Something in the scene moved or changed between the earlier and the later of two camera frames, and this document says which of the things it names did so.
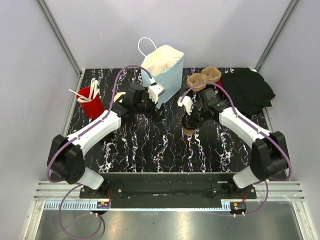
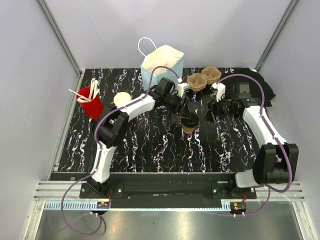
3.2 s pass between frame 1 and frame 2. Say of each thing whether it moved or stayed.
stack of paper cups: stayed
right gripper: moved
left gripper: moved
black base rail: stayed
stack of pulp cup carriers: stayed
